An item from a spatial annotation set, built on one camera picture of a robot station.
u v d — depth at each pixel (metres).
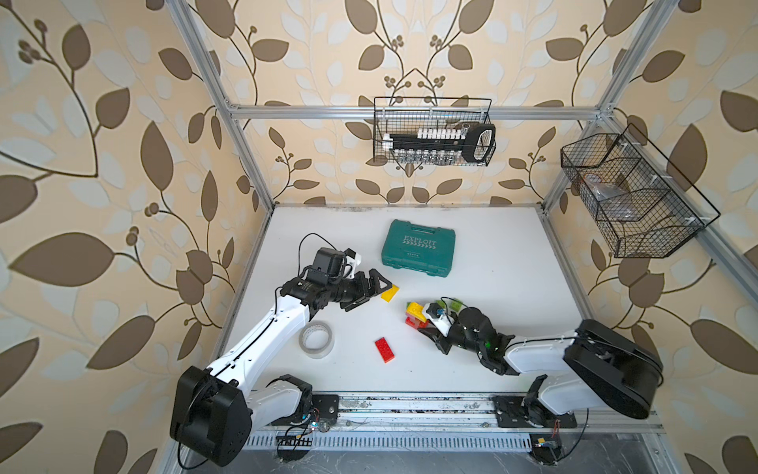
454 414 0.75
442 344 0.75
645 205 0.72
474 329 0.66
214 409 0.39
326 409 0.74
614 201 0.70
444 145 0.84
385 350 0.83
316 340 0.86
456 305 0.92
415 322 0.82
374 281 0.70
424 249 1.02
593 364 0.44
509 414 0.73
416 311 0.79
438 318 0.73
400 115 0.91
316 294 0.57
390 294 0.95
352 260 0.76
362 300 0.70
